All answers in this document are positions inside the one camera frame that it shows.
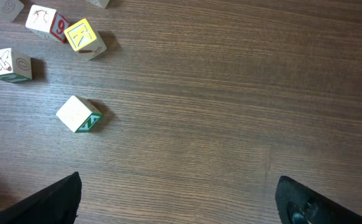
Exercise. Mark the plain white block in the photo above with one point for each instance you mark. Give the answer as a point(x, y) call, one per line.
point(78, 114)

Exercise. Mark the white block green edge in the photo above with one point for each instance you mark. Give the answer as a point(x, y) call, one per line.
point(15, 67)

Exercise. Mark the blue block top right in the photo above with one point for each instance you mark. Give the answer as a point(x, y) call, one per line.
point(100, 3)

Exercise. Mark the yellow block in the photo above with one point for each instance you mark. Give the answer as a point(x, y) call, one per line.
point(84, 40)
point(10, 9)

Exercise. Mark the yellow block right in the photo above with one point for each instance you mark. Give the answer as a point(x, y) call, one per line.
point(84, 40)

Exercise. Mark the white picture block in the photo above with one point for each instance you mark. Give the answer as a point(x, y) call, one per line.
point(47, 23)

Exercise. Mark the yellow block centre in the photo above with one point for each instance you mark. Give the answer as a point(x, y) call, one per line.
point(10, 9)

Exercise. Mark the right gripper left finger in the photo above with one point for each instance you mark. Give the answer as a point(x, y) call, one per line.
point(55, 204)

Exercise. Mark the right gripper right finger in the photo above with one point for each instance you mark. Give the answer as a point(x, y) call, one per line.
point(296, 204)

